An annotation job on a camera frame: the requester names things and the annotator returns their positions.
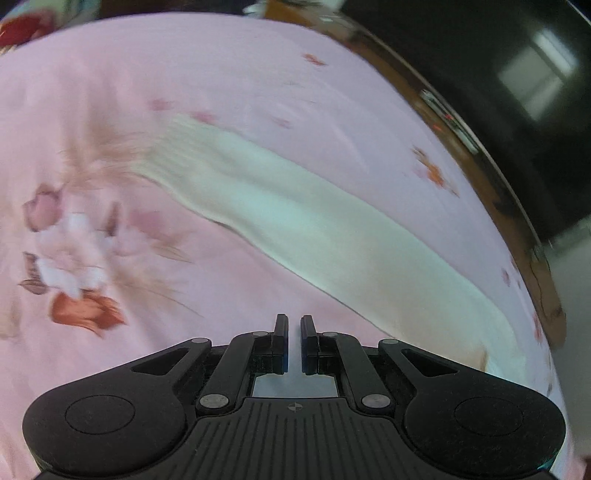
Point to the wooden tv bench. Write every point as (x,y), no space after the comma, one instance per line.
(390,57)

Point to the pink floral bed sheet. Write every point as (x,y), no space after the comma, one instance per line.
(100,265)

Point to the white knit sweater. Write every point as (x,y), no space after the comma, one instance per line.
(336,242)

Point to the silver set-top box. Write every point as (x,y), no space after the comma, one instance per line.
(451,120)

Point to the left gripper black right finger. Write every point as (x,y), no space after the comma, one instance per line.
(342,357)

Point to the black curved television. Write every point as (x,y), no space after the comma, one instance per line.
(518,74)

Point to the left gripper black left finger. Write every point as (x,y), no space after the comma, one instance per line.
(246,357)

